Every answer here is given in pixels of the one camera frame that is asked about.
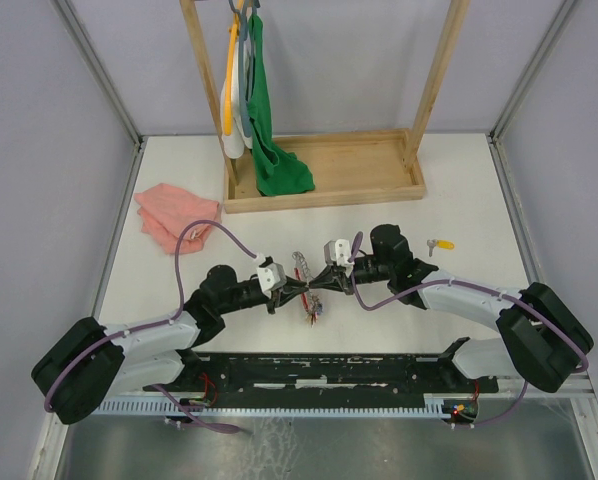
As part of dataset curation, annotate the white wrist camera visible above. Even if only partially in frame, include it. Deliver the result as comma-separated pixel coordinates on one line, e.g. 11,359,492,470
324,239,354,276
256,257,287,297

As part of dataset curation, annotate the grey cable duct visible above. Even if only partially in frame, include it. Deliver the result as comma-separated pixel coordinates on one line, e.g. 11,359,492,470
98,392,465,416

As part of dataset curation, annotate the grey key holder with rings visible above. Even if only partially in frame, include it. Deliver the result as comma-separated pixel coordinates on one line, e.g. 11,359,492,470
292,251,324,326

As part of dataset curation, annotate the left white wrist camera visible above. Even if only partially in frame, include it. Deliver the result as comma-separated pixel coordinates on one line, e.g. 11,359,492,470
256,257,287,297

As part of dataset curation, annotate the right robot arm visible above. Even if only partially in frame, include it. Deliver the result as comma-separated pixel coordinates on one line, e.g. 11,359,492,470
310,224,594,393

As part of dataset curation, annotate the white hanging garment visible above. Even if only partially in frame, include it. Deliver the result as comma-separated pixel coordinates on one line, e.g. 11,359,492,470
220,50,253,159

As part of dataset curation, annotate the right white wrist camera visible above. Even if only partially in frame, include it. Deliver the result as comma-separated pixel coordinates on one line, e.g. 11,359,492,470
324,239,354,276

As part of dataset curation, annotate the wooden clothes rack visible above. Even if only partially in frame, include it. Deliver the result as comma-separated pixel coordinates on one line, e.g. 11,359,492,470
178,0,473,215

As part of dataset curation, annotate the grey clothes hanger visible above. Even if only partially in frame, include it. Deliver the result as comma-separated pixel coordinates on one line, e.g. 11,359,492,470
229,1,260,149

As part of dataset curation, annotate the yellow tag key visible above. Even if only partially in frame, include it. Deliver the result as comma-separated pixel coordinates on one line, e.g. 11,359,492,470
427,239,455,256

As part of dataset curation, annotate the pink folded cloth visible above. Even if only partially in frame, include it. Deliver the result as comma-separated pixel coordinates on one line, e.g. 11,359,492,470
134,183,221,255

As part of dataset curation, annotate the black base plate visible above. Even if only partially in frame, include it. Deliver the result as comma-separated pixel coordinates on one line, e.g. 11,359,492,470
165,352,499,409

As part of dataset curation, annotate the yellow clothes hanger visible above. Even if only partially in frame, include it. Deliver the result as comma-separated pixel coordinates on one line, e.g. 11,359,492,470
220,11,243,138

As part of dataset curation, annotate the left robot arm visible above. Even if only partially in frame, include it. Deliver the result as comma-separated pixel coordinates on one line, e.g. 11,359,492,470
31,263,308,425

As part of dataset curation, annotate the green hanging garment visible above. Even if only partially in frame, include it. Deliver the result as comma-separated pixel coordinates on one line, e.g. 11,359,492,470
247,13,315,197

